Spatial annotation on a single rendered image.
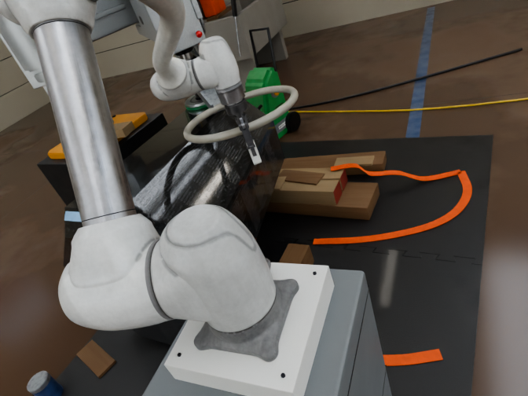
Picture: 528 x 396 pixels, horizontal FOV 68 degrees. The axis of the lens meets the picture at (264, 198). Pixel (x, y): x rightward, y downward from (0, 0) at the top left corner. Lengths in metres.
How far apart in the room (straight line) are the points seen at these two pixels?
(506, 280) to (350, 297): 1.19
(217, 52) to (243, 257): 0.78
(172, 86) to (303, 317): 0.82
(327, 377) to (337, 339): 0.08
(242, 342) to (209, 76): 0.83
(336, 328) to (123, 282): 0.43
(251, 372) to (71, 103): 0.59
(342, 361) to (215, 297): 0.28
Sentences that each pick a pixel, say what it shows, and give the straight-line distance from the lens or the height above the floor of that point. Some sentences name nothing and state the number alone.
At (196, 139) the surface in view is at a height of 0.94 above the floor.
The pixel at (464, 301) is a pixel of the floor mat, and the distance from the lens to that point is 1.88.
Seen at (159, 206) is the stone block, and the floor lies 0.76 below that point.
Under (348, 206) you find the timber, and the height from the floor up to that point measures 0.10.
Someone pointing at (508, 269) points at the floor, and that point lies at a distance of 2.03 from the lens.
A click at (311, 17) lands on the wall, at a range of 6.60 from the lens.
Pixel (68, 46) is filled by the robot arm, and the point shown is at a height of 1.42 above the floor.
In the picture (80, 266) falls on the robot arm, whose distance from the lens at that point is 0.78.
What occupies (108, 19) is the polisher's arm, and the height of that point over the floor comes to 1.34.
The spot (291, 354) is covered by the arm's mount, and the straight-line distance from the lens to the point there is 0.77.
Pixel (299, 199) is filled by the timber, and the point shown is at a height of 0.13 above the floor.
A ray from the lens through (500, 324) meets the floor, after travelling 1.85.
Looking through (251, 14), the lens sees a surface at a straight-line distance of 4.73.
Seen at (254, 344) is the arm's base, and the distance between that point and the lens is 0.78.
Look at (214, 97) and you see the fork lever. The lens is 1.92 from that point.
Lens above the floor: 1.48
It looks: 33 degrees down
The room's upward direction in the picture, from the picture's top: 20 degrees counter-clockwise
